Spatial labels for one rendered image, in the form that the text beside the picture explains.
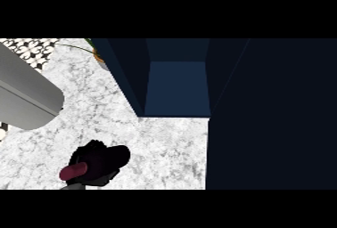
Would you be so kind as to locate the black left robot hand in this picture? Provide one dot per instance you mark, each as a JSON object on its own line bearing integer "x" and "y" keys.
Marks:
{"x": 99, "y": 179}

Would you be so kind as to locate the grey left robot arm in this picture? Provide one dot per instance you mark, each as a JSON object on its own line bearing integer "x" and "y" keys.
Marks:
{"x": 72, "y": 187}

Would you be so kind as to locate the dark wine bottle, maroon cap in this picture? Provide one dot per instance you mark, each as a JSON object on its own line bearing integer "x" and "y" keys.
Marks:
{"x": 103, "y": 158}

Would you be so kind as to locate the dark blue open cabinet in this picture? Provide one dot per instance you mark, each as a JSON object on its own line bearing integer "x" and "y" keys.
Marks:
{"x": 174, "y": 89}

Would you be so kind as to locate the dark navy cabinet door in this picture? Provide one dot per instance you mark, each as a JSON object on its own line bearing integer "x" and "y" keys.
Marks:
{"x": 276, "y": 118}

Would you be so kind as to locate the green plant in orange pot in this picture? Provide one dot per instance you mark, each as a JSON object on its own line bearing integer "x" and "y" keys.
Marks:
{"x": 99, "y": 56}

